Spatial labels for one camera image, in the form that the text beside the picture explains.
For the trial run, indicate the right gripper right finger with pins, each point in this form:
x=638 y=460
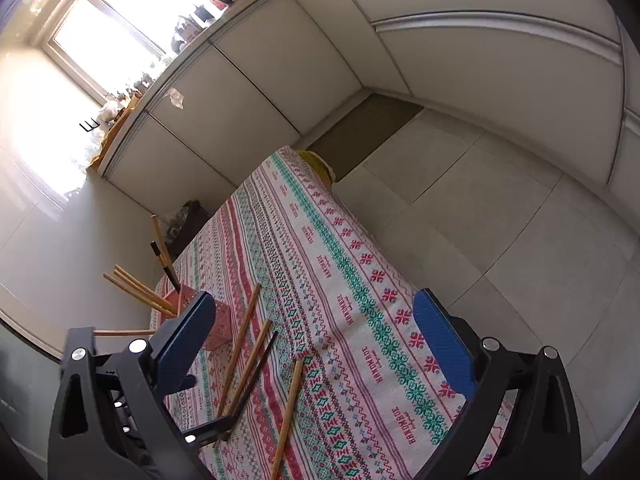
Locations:
x=518 y=420

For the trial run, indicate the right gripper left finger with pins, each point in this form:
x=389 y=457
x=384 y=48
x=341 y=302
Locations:
x=85 y=441

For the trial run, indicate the wooden chopstick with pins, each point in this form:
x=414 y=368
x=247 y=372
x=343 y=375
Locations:
x=250 y=366
x=140 y=296
x=158 y=237
x=237 y=348
x=287 y=419
x=144 y=290

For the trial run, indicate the black chopstick gold band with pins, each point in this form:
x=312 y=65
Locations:
x=170 y=275

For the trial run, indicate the white lower kitchen cabinets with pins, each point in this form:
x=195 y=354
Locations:
x=558 y=76

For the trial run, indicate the long black chopstick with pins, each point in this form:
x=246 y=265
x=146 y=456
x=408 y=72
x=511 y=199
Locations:
x=241 y=400

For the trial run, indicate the pink perforated utensil basket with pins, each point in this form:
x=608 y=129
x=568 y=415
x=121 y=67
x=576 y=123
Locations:
x=221 y=330

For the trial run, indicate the patterned handmade tablecloth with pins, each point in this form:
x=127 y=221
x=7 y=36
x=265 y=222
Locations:
x=297 y=269

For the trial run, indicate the dark trash bin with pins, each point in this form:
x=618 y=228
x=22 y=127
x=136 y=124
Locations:
x=184 y=226

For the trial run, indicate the brown floor mat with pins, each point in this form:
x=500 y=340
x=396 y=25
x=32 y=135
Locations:
x=364 y=129

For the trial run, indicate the window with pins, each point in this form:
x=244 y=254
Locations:
x=109 y=47

